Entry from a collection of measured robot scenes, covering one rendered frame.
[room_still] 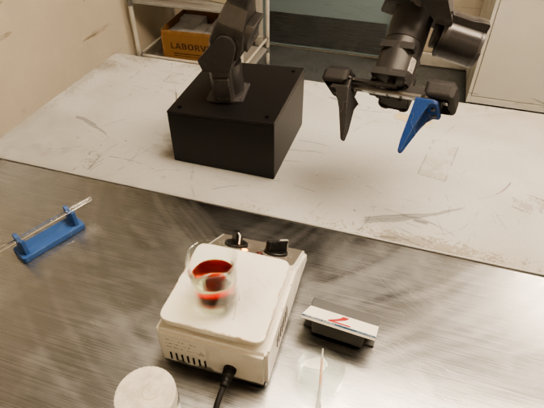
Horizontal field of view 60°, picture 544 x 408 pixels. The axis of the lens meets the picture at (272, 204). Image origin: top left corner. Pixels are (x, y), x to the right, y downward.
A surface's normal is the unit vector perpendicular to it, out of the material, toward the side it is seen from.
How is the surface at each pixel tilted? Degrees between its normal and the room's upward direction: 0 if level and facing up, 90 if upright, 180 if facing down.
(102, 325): 0
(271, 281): 0
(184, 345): 90
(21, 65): 90
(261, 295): 0
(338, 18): 90
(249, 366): 90
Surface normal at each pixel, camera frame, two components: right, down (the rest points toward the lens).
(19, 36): 0.95, 0.20
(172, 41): -0.26, 0.65
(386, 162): 0.00, -0.76
